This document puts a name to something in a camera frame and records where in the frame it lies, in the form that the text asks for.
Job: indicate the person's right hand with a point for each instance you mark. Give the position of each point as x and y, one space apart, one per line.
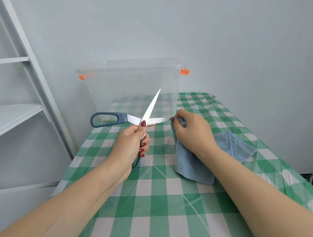
195 136

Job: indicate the person's left hand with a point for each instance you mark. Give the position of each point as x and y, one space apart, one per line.
127 149

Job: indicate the blue microfibre cloth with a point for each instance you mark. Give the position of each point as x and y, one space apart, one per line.
193 168

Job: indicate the person's right forearm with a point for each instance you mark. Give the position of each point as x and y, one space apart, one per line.
261 197

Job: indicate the person's left forearm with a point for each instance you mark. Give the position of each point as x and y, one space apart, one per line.
53 207

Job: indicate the clear plastic storage box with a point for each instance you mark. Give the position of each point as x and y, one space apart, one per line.
117 90

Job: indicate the green white checkered tablecloth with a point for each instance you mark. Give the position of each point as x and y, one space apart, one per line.
156 205

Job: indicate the white metal shelf rack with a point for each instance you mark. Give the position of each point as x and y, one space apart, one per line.
14 117

